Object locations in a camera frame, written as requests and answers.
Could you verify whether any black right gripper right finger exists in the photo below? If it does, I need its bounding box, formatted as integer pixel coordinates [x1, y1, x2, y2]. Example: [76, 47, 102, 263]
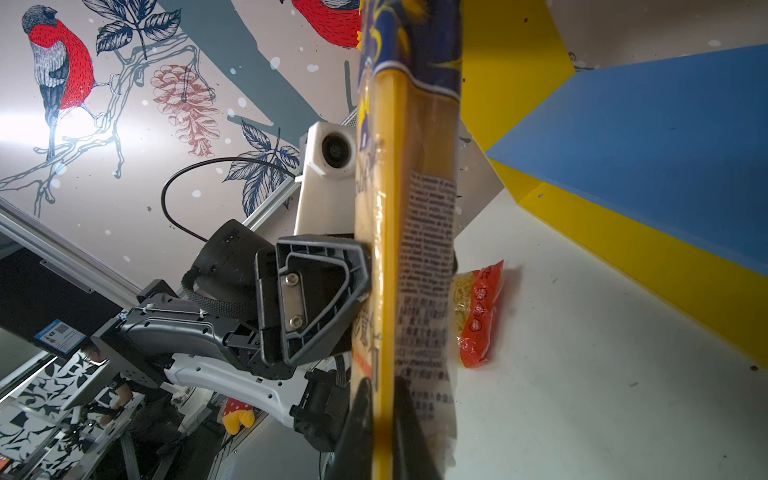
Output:
[393, 377, 441, 480]

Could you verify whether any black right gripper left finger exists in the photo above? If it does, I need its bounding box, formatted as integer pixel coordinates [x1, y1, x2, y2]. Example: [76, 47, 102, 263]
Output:
[325, 378, 374, 480]

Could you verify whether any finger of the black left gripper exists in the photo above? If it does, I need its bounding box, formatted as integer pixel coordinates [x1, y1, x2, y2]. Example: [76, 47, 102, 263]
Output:
[254, 234, 372, 367]

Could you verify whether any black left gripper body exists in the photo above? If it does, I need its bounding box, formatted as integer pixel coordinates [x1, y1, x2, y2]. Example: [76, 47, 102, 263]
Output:
[179, 218, 355, 380]

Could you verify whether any blue spaghetti bag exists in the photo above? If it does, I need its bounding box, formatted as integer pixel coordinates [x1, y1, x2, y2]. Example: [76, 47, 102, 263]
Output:
[353, 1, 463, 479]

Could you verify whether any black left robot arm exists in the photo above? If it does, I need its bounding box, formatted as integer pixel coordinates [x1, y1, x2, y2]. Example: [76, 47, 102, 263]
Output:
[92, 220, 371, 452]

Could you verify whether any yellow pink blue shelf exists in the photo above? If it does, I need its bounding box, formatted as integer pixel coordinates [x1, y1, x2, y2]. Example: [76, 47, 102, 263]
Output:
[462, 1, 767, 368]

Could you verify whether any red macaroni bag left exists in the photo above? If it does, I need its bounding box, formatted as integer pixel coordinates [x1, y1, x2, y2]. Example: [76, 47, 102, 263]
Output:
[452, 260, 504, 369]

